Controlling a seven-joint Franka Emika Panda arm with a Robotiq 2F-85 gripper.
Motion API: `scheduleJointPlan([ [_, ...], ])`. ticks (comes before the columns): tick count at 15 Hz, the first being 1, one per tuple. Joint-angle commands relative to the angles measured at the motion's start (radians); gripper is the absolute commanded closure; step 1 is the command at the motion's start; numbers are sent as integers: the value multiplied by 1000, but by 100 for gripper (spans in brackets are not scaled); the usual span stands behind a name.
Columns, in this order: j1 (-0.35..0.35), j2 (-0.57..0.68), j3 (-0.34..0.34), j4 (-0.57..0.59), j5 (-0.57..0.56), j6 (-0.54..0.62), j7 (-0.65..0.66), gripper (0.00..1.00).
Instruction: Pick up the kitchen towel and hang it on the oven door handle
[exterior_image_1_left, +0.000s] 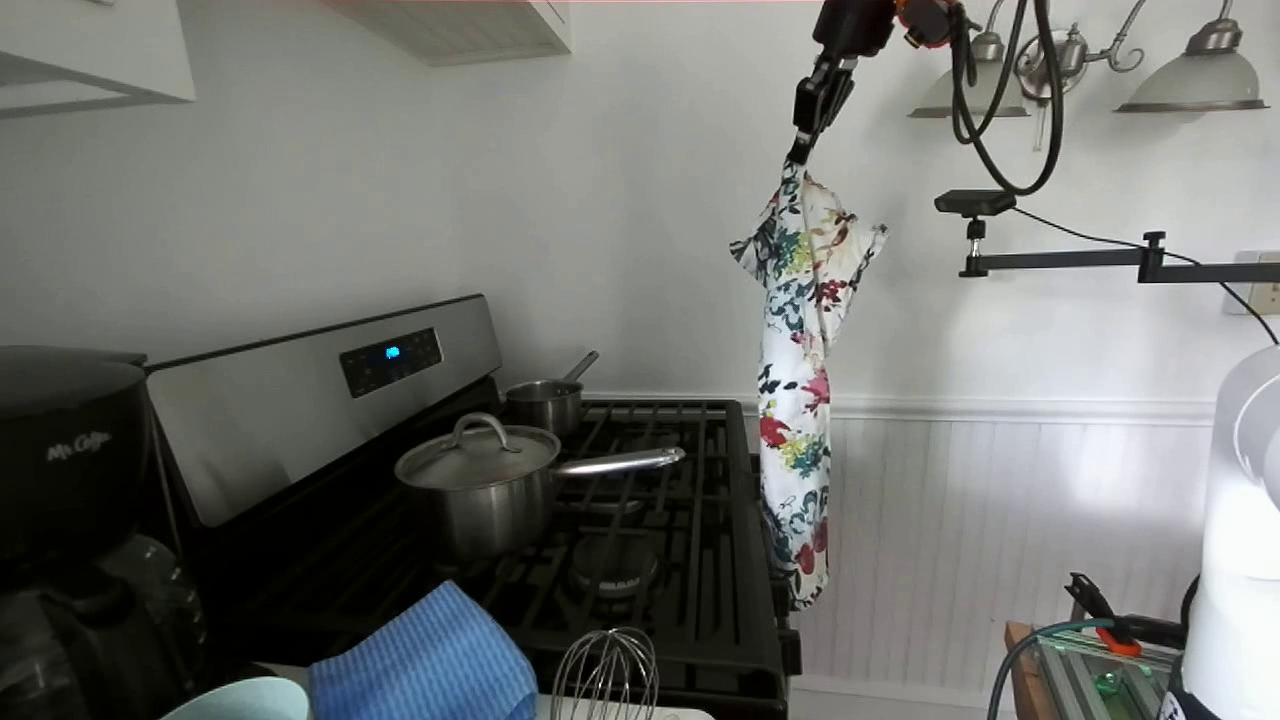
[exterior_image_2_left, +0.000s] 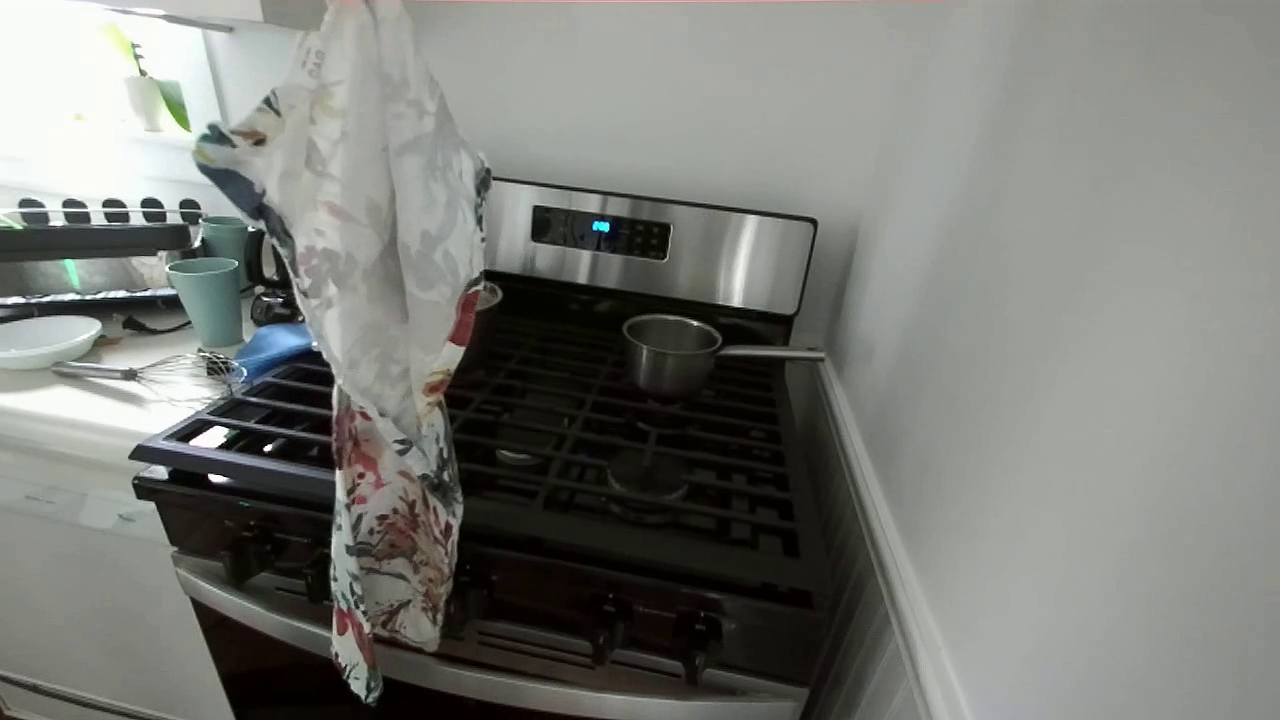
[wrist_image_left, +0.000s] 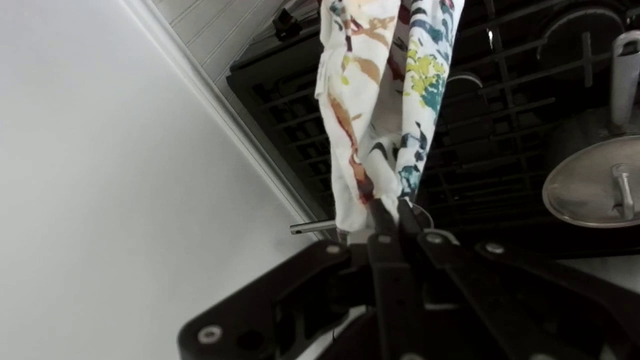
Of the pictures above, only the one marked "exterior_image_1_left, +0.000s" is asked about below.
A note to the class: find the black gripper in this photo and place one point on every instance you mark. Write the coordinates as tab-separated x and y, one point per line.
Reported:
858	25

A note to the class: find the floral kitchen towel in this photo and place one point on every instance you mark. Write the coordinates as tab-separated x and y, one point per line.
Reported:
803	400

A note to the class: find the frosted glass lamp shade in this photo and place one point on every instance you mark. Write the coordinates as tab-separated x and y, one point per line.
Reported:
933	100
1192	81

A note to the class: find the metal light fixture arms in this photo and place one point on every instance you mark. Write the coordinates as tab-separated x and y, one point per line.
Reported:
1121	57

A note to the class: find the white cabinet above stove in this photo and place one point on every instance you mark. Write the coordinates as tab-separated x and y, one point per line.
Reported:
464	25

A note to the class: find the small steel saucepan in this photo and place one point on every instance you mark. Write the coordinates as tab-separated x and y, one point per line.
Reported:
547	400

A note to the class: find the black steel gas stove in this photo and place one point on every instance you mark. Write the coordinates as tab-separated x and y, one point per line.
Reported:
664	574

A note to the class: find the large steel pot with lid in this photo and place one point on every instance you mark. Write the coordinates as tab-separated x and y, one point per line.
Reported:
482	495

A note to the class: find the wooden side table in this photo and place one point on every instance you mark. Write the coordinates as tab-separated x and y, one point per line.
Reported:
1030	682

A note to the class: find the white tray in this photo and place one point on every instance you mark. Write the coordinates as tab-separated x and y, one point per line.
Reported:
681	711

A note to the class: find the green glass board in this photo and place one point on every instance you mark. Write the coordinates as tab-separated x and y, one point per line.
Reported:
1107	674

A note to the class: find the blue cloth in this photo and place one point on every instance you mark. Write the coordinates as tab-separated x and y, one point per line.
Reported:
426	663

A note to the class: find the pale teal bowl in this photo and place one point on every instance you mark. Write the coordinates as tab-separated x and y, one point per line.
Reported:
246	700

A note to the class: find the black coffee maker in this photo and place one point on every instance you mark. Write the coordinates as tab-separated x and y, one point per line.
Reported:
66	507

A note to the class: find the wrist camera with orange mount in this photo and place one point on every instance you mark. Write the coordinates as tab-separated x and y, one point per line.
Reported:
927	17

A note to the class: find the black camera on boom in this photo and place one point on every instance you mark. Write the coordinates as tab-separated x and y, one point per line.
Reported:
974	200

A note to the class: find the white wall cabinet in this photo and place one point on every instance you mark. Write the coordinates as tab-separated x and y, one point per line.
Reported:
93	46

